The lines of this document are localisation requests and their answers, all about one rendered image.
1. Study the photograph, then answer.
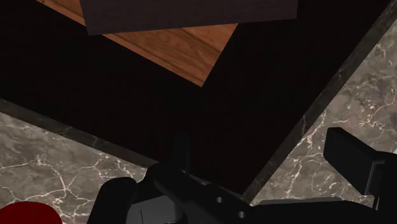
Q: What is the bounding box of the dark red round object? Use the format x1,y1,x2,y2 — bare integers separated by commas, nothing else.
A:
0,200,64,224

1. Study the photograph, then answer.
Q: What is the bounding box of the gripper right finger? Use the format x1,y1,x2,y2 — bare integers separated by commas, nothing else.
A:
251,127,397,224

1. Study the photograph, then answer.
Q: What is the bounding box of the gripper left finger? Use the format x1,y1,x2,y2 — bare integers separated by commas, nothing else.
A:
87,133,254,224

